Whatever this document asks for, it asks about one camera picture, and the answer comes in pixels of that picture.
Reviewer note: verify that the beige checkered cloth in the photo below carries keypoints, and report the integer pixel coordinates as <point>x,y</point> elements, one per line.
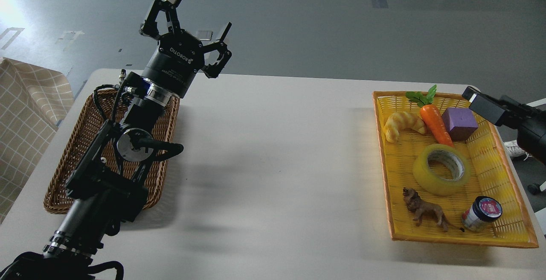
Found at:
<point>33,101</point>

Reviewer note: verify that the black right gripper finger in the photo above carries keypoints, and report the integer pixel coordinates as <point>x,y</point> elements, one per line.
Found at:
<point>487,107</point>

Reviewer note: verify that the toy croissant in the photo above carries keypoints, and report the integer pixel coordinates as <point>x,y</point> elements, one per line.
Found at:
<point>401,120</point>

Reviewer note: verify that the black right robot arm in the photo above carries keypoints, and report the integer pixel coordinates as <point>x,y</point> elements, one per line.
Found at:
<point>523,137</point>

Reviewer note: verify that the yellow tape roll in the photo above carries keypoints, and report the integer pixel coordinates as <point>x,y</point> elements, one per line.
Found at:
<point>452,159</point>

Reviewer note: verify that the brown toy lion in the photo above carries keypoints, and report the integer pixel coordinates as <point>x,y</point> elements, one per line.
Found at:
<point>415,204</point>

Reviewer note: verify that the orange toy carrot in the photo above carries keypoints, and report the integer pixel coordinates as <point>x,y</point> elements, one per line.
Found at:
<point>430,114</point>

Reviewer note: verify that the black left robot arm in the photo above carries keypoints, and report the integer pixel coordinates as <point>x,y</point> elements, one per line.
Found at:
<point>108,183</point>

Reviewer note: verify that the purple foam cube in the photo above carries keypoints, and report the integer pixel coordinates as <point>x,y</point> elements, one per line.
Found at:
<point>460,123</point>

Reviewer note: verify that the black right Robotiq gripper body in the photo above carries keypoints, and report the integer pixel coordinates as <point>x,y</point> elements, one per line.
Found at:
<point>519,116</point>

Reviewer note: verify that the yellow plastic tray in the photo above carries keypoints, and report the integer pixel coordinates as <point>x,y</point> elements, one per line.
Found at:
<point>490,175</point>

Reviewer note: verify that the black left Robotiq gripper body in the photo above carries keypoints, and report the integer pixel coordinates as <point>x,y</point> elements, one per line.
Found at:
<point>174,64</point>

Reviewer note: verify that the small jar with red lid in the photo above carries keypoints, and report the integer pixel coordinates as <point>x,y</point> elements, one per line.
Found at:
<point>482,213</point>

